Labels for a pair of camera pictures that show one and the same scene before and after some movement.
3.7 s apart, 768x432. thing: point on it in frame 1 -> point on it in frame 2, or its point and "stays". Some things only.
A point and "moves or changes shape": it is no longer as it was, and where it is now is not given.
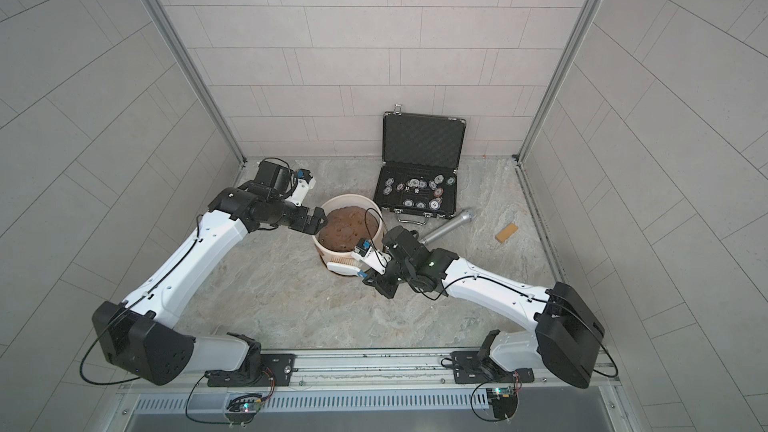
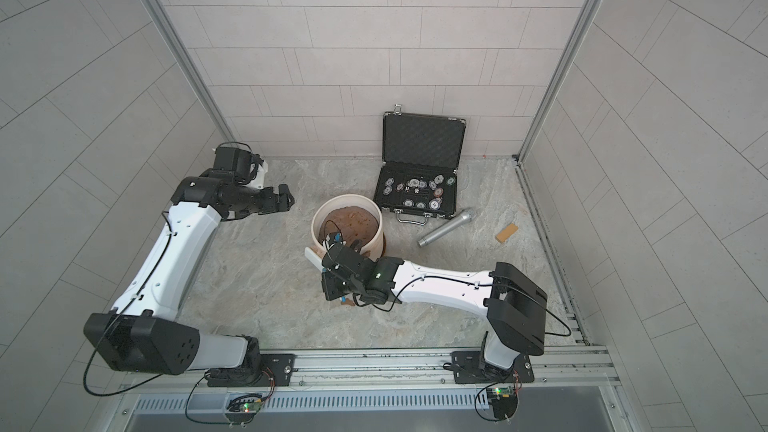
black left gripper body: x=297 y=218 -> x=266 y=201
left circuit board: x=242 y=409 stays
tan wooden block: x=506 y=232 stays
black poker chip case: x=417 y=175 stays
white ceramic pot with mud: x=351 y=218 stays
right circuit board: x=504 y=401 stays
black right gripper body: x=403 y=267 -> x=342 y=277
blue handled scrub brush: x=346 y=266 moves or changes shape
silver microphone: x=465 y=216 stays
